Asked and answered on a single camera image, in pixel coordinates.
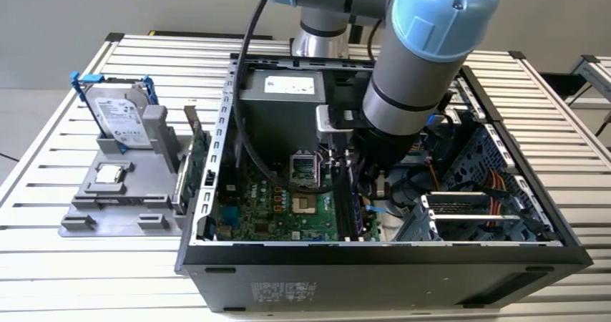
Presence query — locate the red orange yellow wire bundle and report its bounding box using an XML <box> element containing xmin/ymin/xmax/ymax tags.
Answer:
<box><xmin>480</xmin><ymin>168</ymin><xmax>508</xmax><ymax>230</ymax></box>

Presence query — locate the green motherboard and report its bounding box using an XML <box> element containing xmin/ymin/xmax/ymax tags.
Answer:
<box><xmin>213</xmin><ymin>157</ymin><xmax>382</xmax><ymax>243</ymax></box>

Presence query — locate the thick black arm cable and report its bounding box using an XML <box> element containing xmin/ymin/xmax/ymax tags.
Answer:
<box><xmin>232</xmin><ymin>0</ymin><xmax>344</xmax><ymax>194</ymax></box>

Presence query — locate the grey parts rack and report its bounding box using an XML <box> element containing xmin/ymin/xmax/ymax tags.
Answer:
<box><xmin>57</xmin><ymin>103</ymin><xmax>194</xmax><ymax>237</ymax></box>

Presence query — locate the black RAM slot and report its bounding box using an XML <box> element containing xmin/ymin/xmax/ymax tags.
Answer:
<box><xmin>330</xmin><ymin>160</ymin><xmax>353</xmax><ymax>243</ymax></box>
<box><xmin>344</xmin><ymin>160</ymin><xmax>368</xmax><ymax>243</ymax></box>

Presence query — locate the metal socket cover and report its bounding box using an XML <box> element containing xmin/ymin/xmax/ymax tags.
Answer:
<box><xmin>288</xmin><ymin>150</ymin><xmax>320</xmax><ymax>190</ymax></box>

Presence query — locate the thin orange wire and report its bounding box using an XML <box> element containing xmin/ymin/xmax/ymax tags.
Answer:
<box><xmin>425</xmin><ymin>159</ymin><xmax>441</xmax><ymax>194</ymax></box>

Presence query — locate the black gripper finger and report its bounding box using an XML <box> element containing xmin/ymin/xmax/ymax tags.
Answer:
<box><xmin>364</xmin><ymin>166</ymin><xmax>397</xmax><ymax>200</ymax></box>

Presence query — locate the CPU socket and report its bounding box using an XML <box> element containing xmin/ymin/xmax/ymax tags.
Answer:
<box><xmin>290</xmin><ymin>192</ymin><xmax>320</xmax><ymax>215</ymax></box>

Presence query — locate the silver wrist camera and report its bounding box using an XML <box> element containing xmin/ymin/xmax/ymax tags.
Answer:
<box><xmin>313</xmin><ymin>105</ymin><xmax>354</xmax><ymax>136</ymax></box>

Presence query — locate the black camera bracket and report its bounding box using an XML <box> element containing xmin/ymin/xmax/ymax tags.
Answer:
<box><xmin>332</xmin><ymin>107</ymin><xmax>368</xmax><ymax>130</ymax></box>

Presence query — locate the black PC case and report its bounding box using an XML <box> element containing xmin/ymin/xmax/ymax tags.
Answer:
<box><xmin>173</xmin><ymin>52</ymin><xmax>594</xmax><ymax>314</ymax></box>

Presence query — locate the metal slat side table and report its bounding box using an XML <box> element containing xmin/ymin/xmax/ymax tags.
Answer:
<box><xmin>565</xmin><ymin>54</ymin><xmax>611</xmax><ymax>137</ymax></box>

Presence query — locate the grey disk bay bracket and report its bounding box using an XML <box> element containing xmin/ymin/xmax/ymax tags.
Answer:
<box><xmin>394</xmin><ymin>190</ymin><xmax>525</xmax><ymax>243</ymax></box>

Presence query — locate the silver CPU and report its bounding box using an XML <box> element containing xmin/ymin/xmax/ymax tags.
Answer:
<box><xmin>96</xmin><ymin>163</ymin><xmax>125</xmax><ymax>183</ymax></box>

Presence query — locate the hard disk in blue carrier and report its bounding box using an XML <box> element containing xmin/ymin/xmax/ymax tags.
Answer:
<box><xmin>69</xmin><ymin>70</ymin><xmax>161</xmax><ymax>155</ymax></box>

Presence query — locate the green graphics card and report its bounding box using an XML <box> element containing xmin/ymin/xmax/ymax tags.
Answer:
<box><xmin>173</xmin><ymin>103</ymin><xmax>214</xmax><ymax>216</ymax></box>

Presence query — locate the grey power supply unit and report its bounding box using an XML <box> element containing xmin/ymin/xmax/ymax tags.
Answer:
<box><xmin>236</xmin><ymin>69</ymin><xmax>328</xmax><ymax>155</ymax></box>

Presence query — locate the black coiled data cable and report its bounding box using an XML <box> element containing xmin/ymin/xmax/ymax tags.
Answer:
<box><xmin>386</xmin><ymin>171</ymin><xmax>433</xmax><ymax>218</ymax></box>

